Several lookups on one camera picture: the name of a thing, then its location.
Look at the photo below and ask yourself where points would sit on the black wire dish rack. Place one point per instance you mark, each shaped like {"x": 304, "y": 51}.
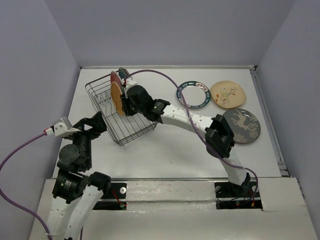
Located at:
{"x": 121, "y": 128}

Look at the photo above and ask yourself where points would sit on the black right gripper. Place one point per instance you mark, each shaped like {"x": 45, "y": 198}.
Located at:
{"x": 128, "y": 111}

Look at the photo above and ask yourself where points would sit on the woven bamboo tray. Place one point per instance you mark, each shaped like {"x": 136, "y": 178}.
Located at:
{"x": 116, "y": 93}

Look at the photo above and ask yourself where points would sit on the red plate with teal flower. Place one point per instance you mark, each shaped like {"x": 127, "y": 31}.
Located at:
{"x": 115, "y": 78}

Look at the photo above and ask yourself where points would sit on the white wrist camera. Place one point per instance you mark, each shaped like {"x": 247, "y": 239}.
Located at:
{"x": 127, "y": 84}
{"x": 62, "y": 128}

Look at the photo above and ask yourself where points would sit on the cream plate with bird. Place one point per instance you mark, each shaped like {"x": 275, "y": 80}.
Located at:
{"x": 227, "y": 94}

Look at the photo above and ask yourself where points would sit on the grey plate with deer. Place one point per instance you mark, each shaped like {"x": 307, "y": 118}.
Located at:
{"x": 245, "y": 125}

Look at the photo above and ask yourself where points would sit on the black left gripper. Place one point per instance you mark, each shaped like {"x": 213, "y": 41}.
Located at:
{"x": 97, "y": 120}

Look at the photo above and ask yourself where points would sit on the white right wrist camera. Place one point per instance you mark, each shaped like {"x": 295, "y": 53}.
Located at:
{"x": 127, "y": 84}

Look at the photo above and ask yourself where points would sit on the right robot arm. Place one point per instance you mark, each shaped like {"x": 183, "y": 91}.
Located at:
{"x": 214, "y": 131}

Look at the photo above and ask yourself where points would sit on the dark teal blossom plate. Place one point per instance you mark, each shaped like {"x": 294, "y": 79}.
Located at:
{"x": 123, "y": 73}

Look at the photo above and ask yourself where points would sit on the white plate with teal rim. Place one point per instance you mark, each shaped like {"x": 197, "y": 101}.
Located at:
{"x": 195, "y": 94}

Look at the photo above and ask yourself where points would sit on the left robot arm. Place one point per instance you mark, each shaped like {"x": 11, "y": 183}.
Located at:
{"x": 75, "y": 194}

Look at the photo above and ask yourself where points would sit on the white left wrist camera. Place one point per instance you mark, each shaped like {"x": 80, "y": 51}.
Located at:
{"x": 62, "y": 128}

